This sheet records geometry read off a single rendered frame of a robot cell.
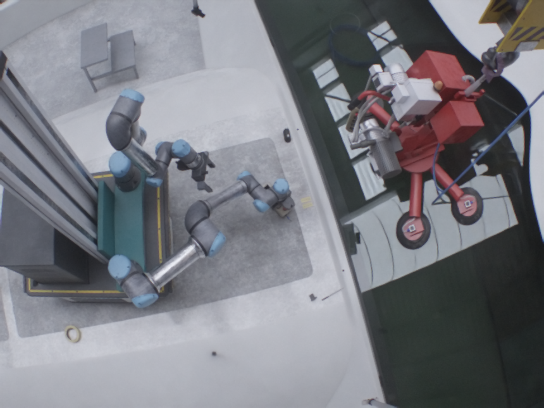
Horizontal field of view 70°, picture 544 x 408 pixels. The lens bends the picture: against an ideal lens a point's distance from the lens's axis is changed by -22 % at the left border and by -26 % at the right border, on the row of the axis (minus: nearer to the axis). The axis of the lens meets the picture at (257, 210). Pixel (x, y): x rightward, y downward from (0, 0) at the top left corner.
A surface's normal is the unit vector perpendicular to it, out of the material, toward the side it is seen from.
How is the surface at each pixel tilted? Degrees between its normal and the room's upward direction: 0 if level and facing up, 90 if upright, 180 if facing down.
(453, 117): 73
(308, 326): 8
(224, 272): 0
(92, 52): 0
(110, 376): 12
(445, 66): 20
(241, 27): 54
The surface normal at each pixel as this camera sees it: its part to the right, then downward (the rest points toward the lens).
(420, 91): 0.30, -0.36
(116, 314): 0.01, -0.29
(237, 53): -0.82, -0.02
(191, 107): -0.06, -0.51
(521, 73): -0.34, -0.24
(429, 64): -0.90, 0.14
